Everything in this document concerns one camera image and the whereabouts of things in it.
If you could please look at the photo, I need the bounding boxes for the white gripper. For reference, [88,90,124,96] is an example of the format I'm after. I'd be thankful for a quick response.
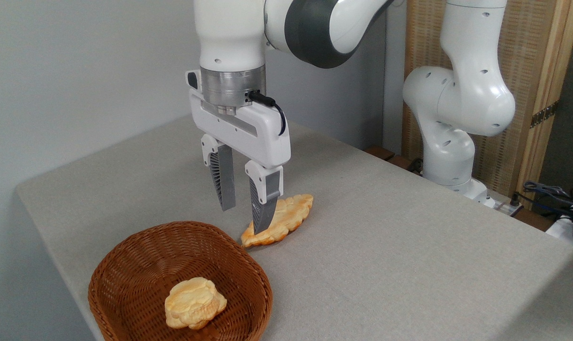
[186,70,291,235]

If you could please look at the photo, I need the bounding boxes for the leaf-shaped bread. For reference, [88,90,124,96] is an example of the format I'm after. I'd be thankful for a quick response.
[240,193,314,248]

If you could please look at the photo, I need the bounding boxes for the round puffy bread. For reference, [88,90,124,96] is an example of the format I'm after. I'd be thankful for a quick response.
[164,277,228,330]

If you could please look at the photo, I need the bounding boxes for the brown wicker basket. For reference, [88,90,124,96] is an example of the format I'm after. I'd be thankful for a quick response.
[88,221,273,341]

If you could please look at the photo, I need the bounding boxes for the grey fabric table cover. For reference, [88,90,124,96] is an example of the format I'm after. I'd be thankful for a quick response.
[15,114,573,341]

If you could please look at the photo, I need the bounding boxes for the dark metal screen hinge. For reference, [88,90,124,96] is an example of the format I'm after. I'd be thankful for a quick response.
[530,100,560,129]

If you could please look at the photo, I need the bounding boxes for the wooden woven folding screen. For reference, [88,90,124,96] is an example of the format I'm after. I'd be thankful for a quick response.
[402,0,573,209]

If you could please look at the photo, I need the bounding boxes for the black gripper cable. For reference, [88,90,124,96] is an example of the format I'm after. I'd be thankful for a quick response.
[247,90,287,136]

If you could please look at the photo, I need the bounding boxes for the blue-grey cable bundle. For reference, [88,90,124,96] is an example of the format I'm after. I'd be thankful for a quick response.
[523,180,573,215]

